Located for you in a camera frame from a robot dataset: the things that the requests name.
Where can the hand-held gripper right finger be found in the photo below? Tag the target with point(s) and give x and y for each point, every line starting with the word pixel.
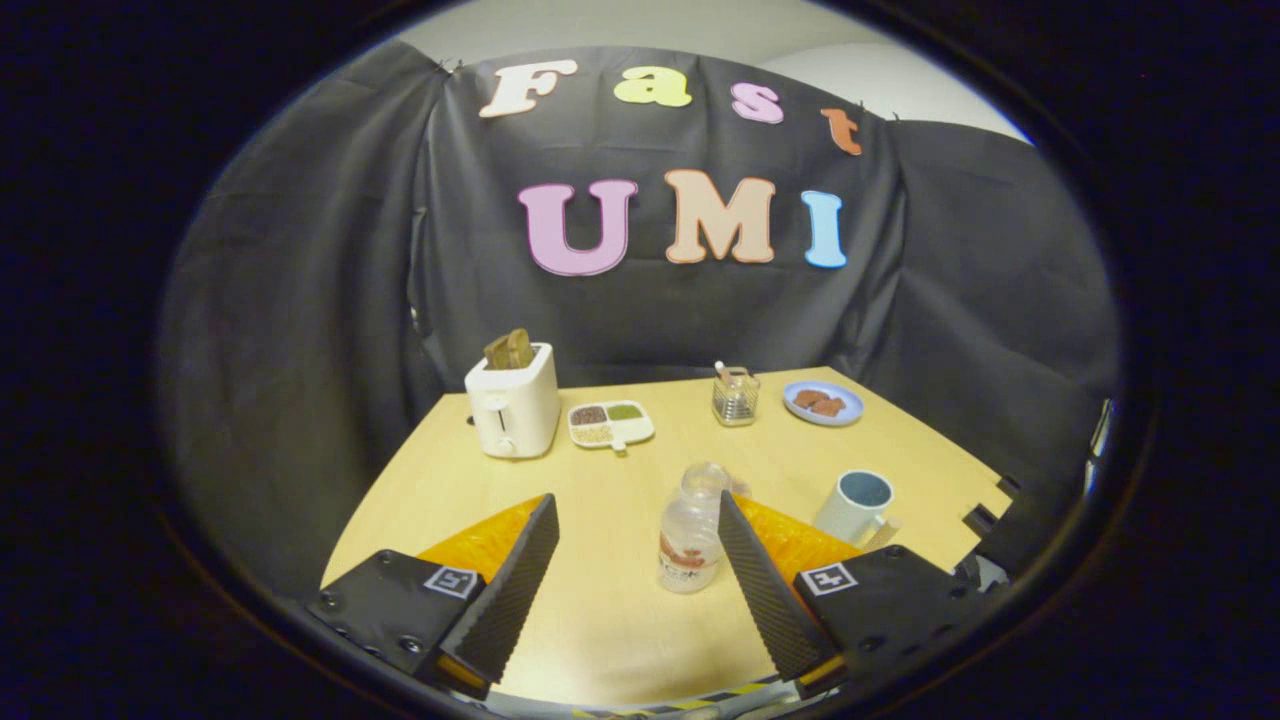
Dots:
pixel 760 580

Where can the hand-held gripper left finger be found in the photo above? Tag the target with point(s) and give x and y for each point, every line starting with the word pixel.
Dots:
pixel 520 575

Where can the clear plastic juice bottle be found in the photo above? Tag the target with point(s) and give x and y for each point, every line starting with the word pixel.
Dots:
pixel 688 545

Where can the pale blue ceramic cup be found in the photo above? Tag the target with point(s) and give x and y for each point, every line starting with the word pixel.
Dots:
pixel 850 512

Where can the wooden table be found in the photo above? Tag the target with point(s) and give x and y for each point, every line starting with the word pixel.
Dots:
pixel 620 500

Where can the white toaster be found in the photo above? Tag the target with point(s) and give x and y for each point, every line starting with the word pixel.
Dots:
pixel 512 410

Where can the white divided dish with grains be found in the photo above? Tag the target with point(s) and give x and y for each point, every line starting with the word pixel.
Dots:
pixel 610 423

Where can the clear glass jar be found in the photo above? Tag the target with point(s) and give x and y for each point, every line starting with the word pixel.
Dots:
pixel 735 400

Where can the brown bread piece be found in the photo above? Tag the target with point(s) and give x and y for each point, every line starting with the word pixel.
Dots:
pixel 829 407
pixel 806 398

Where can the blue plate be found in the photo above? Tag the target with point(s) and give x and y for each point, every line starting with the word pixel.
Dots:
pixel 850 410

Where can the brown toast slice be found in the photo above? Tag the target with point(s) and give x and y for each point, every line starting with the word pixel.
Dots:
pixel 519 346
pixel 497 353

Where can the black table clamp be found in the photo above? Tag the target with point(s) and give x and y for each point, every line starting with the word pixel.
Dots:
pixel 980 520

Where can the black backdrop cloth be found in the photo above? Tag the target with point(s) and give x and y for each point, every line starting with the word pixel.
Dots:
pixel 300 350

